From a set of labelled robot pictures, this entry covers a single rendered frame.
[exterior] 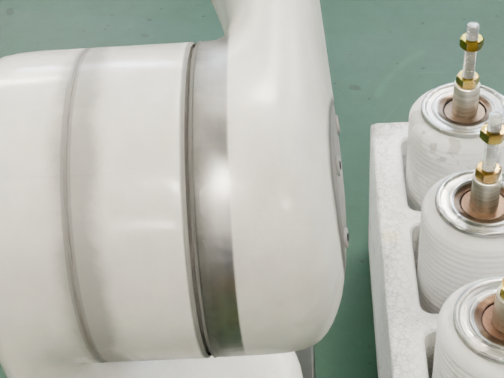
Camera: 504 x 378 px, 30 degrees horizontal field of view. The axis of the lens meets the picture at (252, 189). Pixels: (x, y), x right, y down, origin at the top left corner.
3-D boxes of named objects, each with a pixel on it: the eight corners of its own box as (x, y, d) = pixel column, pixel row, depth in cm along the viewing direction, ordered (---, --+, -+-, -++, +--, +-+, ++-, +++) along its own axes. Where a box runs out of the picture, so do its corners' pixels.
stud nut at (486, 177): (498, 167, 72) (499, 159, 72) (502, 182, 71) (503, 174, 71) (472, 169, 73) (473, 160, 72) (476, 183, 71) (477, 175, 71)
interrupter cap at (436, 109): (502, 86, 85) (502, 80, 85) (514, 140, 80) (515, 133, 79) (417, 88, 86) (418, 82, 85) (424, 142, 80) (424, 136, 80)
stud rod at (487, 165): (490, 186, 73) (501, 109, 68) (493, 195, 73) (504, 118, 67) (478, 187, 73) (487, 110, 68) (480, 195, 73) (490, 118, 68)
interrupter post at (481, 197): (496, 195, 75) (500, 164, 73) (501, 216, 73) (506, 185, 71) (466, 196, 75) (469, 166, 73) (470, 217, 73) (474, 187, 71)
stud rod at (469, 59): (471, 94, 82) (478, 20, 77) (472, 101, 81) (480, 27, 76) (459, 94, 82) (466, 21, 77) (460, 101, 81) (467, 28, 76)
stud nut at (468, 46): (481, 40, 78) (482, 31, 78) (484, 52, 77) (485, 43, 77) (457, 40, 79) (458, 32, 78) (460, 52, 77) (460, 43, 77)
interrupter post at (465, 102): (476, 104, 84) (479, 74, 81) (479, 121, 82) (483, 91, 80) (448, 105, 84) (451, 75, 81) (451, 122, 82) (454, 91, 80)
